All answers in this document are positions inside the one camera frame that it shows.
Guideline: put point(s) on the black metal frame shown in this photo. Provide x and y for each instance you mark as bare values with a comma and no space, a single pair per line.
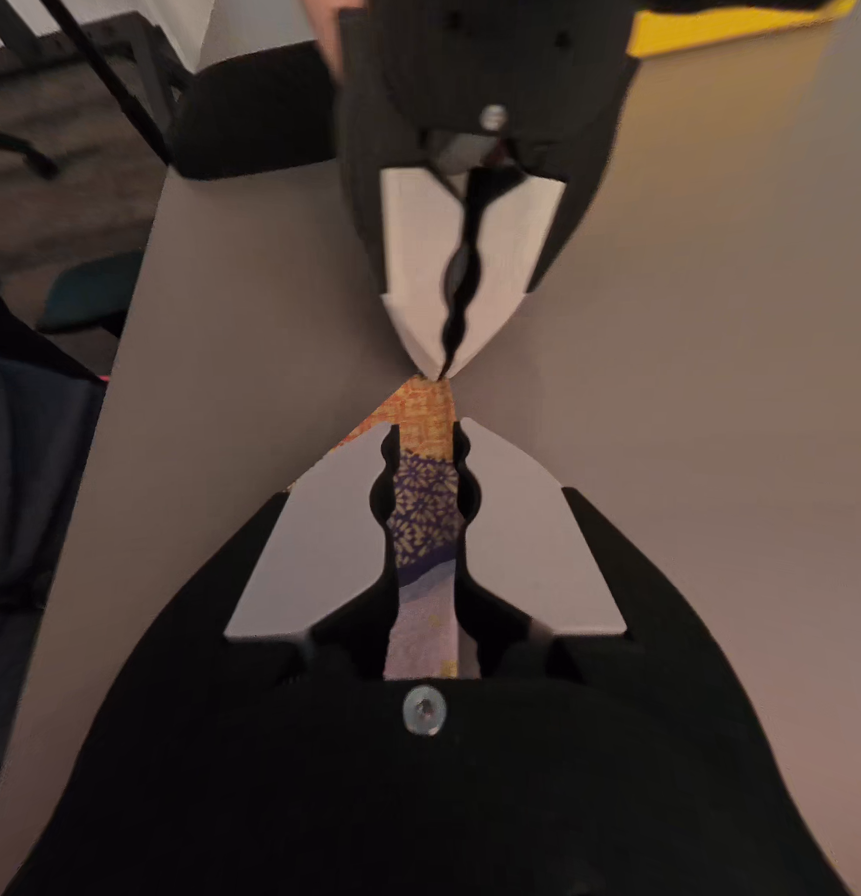
102,77

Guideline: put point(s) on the person's dark clothing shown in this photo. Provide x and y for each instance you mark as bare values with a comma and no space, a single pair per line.
32,490

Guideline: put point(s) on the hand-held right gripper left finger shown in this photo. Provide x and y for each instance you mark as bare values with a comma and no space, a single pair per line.
311,560

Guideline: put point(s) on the person's left hand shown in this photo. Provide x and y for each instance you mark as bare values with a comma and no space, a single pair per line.
325,35

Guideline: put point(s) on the teal seat chair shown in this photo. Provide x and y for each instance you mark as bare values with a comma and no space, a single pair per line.
95,290

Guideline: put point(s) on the yellow plastic bin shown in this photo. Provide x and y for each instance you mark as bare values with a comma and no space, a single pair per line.
717,31

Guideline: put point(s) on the patterned origami paper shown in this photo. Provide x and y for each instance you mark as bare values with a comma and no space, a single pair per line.
423,490

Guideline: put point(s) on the black chair base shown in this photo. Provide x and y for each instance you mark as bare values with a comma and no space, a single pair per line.
25,150

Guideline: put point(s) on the black high-back chair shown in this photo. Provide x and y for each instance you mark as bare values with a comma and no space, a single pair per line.
255,112

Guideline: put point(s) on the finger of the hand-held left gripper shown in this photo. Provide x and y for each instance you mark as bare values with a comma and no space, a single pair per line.
416,266
514,245

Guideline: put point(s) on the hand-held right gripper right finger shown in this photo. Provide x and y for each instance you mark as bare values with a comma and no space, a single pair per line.
535,560

